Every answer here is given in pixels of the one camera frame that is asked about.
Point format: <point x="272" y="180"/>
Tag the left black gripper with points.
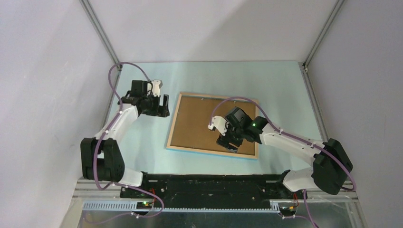
<point x="159" y="110"/>

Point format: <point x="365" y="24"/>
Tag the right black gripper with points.
<point x="224" y="141"/>

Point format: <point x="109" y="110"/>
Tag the light wooden picture frame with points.
<point x="201" y="150"/>

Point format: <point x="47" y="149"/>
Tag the brown fibreboard backing board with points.
<point x="192" y="126"/>

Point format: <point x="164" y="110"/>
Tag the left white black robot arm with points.
<point x="101" y="157"/>

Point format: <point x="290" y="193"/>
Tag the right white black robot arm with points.
<point x="329" y="164"/>

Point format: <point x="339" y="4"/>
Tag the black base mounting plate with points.
<point x="214" y="190"/>

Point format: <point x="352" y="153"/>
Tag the light blue table mat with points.
<point x="278" y="86"/>

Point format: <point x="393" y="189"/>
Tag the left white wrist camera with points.
<point x="154" y="88"/>

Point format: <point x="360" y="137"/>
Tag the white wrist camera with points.
<point x="154" y="88"/>
<point x="219" y="123"/>

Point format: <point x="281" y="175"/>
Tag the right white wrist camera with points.
<point x="219" y="123"/>

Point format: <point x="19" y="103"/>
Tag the right aluminium corner post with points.
<point x="323" y="32"/>

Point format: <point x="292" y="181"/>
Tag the aluminium corner post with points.
<point x="323" y="32"/>
<point x="94" y="20"/>

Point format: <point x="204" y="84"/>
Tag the aluminium rail frame front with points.
<point x="116" y="198"/>

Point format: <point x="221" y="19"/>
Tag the left aluminium corner post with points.
<point x="94" y="20"/>

